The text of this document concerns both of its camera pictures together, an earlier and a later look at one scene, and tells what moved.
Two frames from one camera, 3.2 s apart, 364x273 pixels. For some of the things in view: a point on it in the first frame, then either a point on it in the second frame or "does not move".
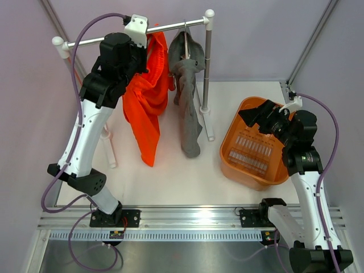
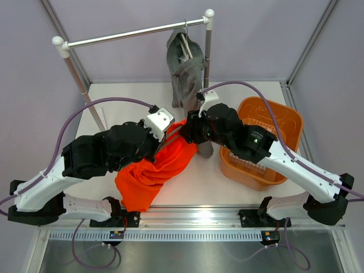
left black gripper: x=142 y=51 → x=155 y=142
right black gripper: x=263 y=115 → x=191 y=133
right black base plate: x=252 y=218 does not move
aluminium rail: x=170 y=218 does not move
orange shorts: x=145 y=98 → x=139 y=186
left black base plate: x=118 y=218 does not move
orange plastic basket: x=249 y=157 does not move
